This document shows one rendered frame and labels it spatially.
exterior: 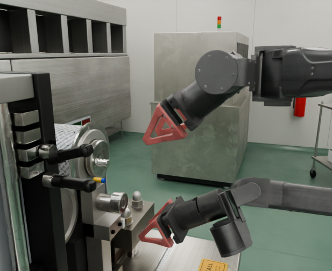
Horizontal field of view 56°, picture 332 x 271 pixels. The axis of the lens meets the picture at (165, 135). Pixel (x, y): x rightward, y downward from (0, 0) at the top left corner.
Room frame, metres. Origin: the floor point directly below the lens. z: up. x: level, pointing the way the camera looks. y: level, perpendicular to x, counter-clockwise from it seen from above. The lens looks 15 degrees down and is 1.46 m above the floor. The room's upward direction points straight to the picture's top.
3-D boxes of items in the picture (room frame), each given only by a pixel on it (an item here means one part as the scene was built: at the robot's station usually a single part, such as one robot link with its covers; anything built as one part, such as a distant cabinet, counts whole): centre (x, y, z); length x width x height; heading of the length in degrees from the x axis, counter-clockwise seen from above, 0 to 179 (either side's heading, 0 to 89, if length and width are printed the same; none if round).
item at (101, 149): (0.61, 0.14, 1.25); 0.07 x 0.02 x 0.07; 161
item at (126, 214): (0.73, 0.10, 1.05); 0.04 x 0.04 x 0.04
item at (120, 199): (0.55, 0.09, 1.18); 0.04 x 0.02 x 0.04; 161
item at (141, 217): (0.83, 0.25, 1.00); 0.40 x 0.16 x 0.06; 71
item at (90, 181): (0.29, 0.09, 1.33); 0.05 x 0.01 x 0.01; 71
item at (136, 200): (0.83, 0.08, 1.05); 0.04 x 0.04 x 0.04
